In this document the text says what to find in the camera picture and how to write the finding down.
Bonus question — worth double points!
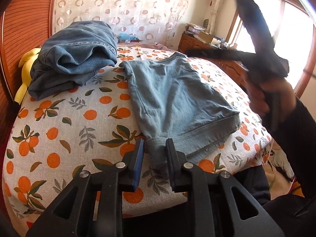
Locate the grey-blue shorts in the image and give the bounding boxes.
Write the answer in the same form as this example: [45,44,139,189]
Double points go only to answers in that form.
[120,52,241,179]

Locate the person's right forearm dark sleeve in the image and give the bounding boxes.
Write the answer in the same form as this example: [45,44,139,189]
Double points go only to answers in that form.
[263,100,315,236]

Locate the person's right hand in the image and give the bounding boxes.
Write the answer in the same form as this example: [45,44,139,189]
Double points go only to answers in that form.
[243,72,297,122]

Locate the wooden-framed window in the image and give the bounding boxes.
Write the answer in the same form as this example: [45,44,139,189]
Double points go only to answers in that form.
[222,0,315,96]

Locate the cardboard box on cabinet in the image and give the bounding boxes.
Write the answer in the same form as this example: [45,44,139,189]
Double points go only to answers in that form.
[198,32,214,43]

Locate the orange-print bed sheet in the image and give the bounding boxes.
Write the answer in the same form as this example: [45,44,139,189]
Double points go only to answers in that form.
[3,58,273,224]

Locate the wooden sideboard cabinet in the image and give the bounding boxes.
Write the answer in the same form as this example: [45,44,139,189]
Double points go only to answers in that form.
[177,32,250,89]

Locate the stack of papers on cabinet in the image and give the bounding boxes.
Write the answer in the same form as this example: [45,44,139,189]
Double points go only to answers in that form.
[185,23,206,35]

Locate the beige side curtain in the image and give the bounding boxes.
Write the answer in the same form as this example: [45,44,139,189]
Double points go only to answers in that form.
[206,0,223,35]

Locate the floral pink blanket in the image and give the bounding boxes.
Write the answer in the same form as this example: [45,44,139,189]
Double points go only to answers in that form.
[117,43,172,51]

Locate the circle-pattern sheer curtain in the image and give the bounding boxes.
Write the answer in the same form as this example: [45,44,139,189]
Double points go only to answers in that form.
[52,0,189,49]

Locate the blue item box at headboard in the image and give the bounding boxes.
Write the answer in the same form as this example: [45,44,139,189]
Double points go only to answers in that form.
[117,33,141,43]

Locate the folded blue denim jeans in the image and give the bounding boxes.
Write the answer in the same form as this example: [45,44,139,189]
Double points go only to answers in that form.
[28,21,117,101]

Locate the yellow plush toy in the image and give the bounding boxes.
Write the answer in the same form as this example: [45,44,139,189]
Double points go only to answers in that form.
[14,48,41,105]

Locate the wooden louvred wardrobe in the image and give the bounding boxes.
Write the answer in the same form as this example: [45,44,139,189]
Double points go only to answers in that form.
[1,0,53,120]

